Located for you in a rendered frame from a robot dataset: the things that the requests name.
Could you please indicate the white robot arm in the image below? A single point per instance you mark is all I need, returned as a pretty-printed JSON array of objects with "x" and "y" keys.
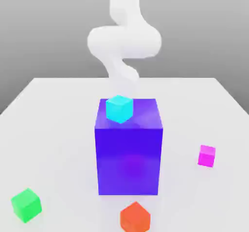
[{"x": 124, "y": 39}]

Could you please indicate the small cyan cube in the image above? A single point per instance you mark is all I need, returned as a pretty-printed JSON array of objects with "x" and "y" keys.
[{"x": 119, "y": 109}]

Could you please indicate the small magenta cube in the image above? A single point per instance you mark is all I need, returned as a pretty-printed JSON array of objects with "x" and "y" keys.
[{"x": 206, "y": 157}]

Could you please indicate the small orange cube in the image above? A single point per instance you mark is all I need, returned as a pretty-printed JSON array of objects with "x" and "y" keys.
[{"x": 135, "y": 218}]

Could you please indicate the small green cube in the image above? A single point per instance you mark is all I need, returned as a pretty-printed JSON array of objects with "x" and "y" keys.
[{"x": 26, "y": 205}]

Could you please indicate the large blue box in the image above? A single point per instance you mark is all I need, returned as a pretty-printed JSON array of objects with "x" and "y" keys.
[{"x": 128, "y": 158}]

